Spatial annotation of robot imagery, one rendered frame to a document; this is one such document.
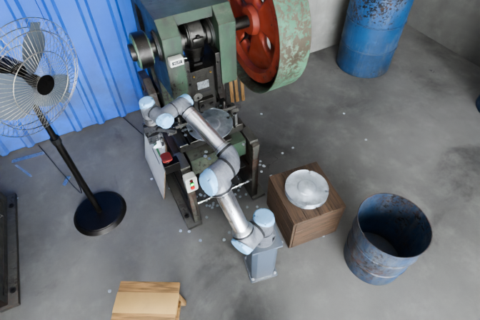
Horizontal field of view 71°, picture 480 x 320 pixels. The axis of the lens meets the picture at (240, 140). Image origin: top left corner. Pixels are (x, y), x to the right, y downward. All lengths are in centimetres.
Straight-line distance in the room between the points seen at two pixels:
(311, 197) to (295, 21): 115
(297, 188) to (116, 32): 189
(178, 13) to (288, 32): 53
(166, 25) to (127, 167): 163
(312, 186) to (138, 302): 126
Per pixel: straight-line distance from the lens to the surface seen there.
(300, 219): 224
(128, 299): 214
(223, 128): 210
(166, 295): 210
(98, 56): 310
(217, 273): 245
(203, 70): 193
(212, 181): 154
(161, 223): 268
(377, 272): 237
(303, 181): 235
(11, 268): 289
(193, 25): 181
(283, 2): 166
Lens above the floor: 228
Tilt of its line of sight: 48 degrees down
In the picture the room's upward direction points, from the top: 1 degrees counter-clockwise
